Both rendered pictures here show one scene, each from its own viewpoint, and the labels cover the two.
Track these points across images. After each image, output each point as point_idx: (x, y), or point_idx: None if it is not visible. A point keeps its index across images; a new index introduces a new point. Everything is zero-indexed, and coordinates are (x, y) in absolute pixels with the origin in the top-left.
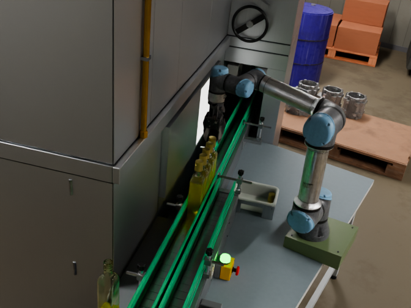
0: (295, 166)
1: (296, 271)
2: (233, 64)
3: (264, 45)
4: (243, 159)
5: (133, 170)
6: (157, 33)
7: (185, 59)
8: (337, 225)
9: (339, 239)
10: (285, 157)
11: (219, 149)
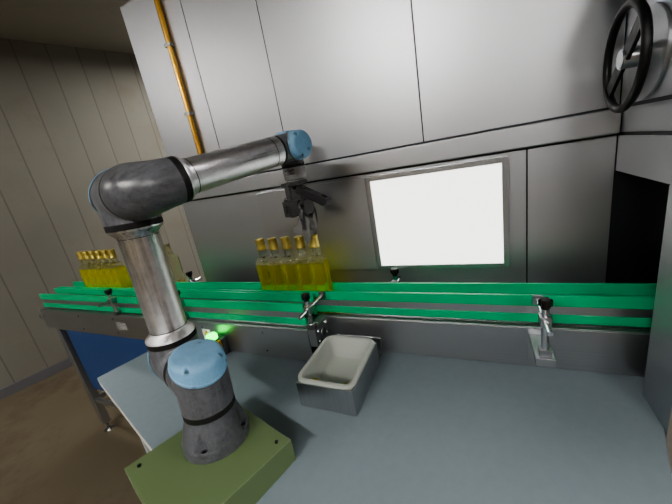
0: (552, 482)
1: (178, 426)
2: None
3: (667, 111)
4: (507, 370)
5: (209, 208)
6: (212, 94)
7: (304, 129)
8: (210, 492)
9: (166, 479)
10: (592, 458)
11: None
